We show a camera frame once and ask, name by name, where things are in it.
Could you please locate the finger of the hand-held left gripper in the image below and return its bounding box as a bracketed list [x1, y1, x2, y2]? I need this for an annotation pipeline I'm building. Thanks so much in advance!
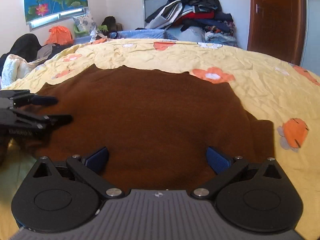
[37, 114, 73, 130]
[32, 95, 59, 106]

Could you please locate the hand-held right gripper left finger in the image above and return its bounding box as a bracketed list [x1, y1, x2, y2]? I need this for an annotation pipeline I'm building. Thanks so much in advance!
[32, 147, 125, 200]

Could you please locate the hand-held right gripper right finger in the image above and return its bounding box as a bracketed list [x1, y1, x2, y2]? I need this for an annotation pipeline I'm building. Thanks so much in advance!
[190, 147, 284, 200]

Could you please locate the brown knitted sweater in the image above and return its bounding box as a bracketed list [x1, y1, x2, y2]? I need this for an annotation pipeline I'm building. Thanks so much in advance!
[32, 63, 276, 193]

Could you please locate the pile of folded clothes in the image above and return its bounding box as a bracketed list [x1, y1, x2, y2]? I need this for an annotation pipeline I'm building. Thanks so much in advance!
[145, 0, 238, 47]

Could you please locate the white quilted cloth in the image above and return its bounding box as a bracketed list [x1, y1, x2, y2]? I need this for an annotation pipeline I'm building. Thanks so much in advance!
[1, 54, 38, 86]

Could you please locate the grey garment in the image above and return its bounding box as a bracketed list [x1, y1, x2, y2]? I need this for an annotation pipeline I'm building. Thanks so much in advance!
[37, 43, 56, 61]

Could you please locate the black jacket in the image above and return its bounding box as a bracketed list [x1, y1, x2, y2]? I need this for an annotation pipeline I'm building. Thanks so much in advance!
[0, 33, 43, 67]

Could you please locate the orange plastic bag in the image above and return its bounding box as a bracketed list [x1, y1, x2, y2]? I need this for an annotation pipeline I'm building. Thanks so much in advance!
[45, 25, 74, 46]

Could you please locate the small white toy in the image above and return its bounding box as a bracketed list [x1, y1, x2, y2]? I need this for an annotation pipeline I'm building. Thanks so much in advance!
[90, 28, 103, 43]

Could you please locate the floral pillow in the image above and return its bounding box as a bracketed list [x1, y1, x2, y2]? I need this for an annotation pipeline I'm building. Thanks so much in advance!
[72, 13, 97, 34]

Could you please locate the yellow floral bed quilt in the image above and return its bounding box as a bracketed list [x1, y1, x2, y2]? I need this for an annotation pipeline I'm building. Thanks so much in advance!
[0, 38, 320, 240]

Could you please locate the green plastic stool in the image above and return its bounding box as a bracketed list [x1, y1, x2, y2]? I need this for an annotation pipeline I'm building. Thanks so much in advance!
[73, 24, 109, 38]

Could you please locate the black bag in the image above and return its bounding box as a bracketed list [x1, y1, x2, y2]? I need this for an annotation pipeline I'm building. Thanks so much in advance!
[101, 16, 123, 33]

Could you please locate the blue quilted blanket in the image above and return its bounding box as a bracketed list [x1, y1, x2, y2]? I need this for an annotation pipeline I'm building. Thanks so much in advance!
[75, 29, 181, 44]

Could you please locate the grey framed panel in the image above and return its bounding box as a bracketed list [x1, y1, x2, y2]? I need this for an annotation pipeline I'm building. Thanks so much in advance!
[142, 0, 171, 28]

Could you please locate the brown wooden door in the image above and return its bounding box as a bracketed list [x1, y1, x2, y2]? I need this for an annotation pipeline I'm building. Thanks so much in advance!
[247, 0, 308, 66]

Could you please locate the white wardrobe sliding door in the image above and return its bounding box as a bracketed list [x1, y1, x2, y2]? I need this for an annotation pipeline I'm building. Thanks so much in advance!
[300, 0, 320, 76]

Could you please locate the grey window frame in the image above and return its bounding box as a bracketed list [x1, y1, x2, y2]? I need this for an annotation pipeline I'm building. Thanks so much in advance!
[29, 7, 90, 32]

